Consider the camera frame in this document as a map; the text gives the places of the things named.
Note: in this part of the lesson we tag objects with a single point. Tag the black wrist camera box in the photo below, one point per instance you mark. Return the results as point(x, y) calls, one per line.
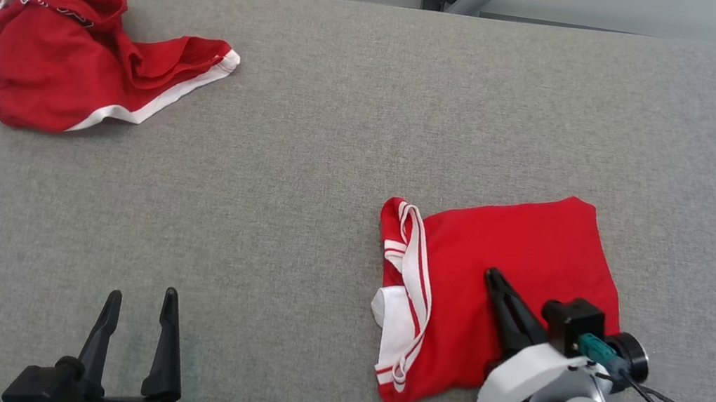
point(42, 388)
point(570, 321)

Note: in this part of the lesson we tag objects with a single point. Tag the red jersey with white stripes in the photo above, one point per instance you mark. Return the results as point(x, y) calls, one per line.
point(525, 268)

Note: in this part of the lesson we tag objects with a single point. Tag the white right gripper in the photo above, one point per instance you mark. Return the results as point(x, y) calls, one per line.
point(526, 379)

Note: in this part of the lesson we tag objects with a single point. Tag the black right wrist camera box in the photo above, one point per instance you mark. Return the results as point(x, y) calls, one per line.
point(570, 321)

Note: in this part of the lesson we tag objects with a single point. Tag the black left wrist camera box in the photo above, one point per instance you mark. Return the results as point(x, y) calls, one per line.
point(42, 388)

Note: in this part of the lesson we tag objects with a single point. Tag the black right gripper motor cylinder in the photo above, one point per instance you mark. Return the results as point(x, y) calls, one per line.
point(634, 356)

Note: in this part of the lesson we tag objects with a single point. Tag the red jersey with lettering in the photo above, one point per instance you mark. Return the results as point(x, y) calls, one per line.
point(44, 69)

